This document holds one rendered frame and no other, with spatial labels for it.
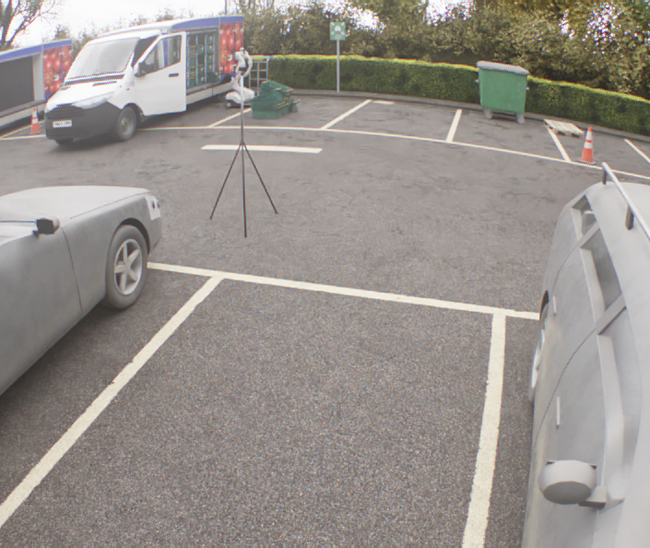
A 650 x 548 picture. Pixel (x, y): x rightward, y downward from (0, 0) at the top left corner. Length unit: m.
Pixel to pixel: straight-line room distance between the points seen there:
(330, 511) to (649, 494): 1.74
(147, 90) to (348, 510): 9.79
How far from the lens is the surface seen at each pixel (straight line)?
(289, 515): 2.85
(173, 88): 11.44
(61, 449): 3.42
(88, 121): 10.99
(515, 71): 13.65
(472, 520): 2.88
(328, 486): 3.00
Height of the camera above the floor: 2.16
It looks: 26 degrees down
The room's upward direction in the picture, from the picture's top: straight up
